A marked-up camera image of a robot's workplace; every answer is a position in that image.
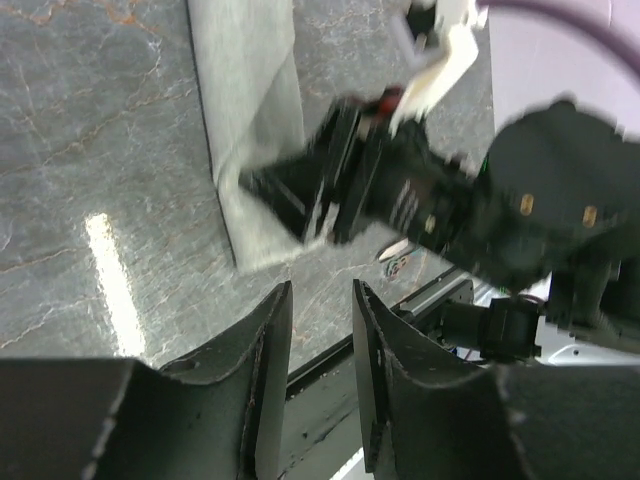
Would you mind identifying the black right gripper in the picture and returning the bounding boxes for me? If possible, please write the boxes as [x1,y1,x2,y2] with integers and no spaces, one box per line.
[239,97,495,270]

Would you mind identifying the grey cloth napkin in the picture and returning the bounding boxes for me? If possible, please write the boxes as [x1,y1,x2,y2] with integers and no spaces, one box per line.
[188,0,321,274]

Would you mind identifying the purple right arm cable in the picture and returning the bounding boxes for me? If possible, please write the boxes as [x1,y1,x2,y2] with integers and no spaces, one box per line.
[474,0,640,66]

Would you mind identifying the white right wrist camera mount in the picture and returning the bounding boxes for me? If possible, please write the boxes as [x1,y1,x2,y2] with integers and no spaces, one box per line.
[389,1,488,134]

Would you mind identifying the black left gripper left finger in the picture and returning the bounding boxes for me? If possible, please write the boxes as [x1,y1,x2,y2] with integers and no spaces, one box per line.
[1,282,293,479]

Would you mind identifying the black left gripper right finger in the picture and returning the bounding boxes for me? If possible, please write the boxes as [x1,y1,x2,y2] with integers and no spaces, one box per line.
[352,280,639,479]

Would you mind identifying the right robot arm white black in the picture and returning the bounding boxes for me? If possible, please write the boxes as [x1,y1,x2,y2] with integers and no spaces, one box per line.
[239,88,639,353]

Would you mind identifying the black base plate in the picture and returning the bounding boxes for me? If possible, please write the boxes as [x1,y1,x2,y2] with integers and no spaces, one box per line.
[279,264,476,476]

